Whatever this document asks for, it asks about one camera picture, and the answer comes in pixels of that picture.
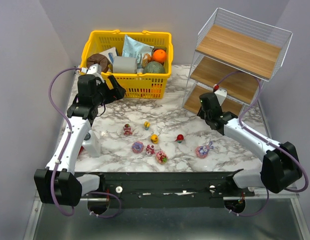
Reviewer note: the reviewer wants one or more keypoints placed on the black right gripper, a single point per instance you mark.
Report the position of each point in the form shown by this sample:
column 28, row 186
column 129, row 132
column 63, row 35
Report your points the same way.
column 206, row 105

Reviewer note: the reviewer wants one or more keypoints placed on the yellow blue small figure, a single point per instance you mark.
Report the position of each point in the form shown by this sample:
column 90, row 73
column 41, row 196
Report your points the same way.
column 146, row 125

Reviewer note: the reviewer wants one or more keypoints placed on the purple bunny pink cake figure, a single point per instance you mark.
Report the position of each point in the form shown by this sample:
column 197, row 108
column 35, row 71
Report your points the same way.
column 137, row 147

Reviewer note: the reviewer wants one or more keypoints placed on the light blue snack bag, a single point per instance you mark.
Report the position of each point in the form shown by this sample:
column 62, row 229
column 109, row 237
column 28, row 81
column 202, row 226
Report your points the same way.
column 135, row 49

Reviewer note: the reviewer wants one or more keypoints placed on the pink bear donut figure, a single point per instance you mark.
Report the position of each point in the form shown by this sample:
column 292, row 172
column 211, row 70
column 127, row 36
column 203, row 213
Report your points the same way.
column 161, row 157

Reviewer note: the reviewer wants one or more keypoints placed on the green melon toy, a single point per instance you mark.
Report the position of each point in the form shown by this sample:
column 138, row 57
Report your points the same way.
column 154, row 68

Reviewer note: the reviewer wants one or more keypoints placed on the bread in netted pack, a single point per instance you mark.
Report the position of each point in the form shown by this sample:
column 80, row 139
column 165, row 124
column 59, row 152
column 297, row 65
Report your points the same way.
column 147, row 58

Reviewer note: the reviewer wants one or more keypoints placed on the white blue carton box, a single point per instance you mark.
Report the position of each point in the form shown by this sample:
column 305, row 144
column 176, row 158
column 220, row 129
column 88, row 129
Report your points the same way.
column 110, row 54

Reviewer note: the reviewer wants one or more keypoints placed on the white bottle grey cap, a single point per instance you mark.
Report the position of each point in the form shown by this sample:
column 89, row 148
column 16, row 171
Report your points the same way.
column 91, row 144

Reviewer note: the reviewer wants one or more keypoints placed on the brown chocolate donut toy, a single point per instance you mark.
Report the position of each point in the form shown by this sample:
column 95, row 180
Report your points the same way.
column 99, row 59

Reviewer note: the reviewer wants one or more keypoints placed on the yellow duck figure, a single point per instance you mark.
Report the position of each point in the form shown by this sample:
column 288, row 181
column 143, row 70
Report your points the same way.
column 154, row 139

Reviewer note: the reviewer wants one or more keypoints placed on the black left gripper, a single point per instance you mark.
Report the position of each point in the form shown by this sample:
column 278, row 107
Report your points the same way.
column 108, row 91

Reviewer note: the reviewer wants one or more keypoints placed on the orange fruit toy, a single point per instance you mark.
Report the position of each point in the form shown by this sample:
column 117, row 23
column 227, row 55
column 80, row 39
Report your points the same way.
column 159, row 56

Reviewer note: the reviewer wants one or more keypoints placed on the yellow plastic shopping basket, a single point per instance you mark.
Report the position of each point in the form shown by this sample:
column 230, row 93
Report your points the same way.
column 139, row 85

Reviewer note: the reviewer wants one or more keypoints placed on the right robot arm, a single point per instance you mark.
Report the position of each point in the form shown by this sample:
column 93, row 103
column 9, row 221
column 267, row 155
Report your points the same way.
column 280, row 166

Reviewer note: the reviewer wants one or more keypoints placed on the pink bear strawberry figure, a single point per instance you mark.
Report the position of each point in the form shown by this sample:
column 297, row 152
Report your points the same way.
column 150, row 150

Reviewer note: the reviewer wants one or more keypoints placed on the red haired mermaid figure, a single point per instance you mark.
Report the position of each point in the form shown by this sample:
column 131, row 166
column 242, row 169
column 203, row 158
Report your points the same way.
column 179, row 138

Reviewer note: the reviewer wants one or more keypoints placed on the pink strawberry cake figure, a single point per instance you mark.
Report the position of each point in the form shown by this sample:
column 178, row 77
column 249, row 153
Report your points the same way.
column 127, row 130

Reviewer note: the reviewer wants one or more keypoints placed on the white wire wooden shelf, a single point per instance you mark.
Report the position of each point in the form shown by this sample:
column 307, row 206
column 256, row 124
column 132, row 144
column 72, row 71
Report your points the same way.
column 234, row 53

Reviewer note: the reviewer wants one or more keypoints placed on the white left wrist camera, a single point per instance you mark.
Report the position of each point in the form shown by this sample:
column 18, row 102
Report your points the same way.
column 94, row 69

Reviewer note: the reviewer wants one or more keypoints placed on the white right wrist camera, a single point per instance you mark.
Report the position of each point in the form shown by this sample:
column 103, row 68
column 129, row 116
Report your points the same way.
column 220, row 93

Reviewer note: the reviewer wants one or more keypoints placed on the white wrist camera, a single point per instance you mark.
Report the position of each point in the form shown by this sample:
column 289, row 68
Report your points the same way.
column 94, row 69
column 220, row 93

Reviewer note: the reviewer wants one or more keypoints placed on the grey paper roll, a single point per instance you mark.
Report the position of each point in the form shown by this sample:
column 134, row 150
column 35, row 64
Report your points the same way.
column 124, row 65

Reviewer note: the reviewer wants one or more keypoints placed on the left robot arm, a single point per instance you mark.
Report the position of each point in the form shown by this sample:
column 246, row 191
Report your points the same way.
column 56, row 183

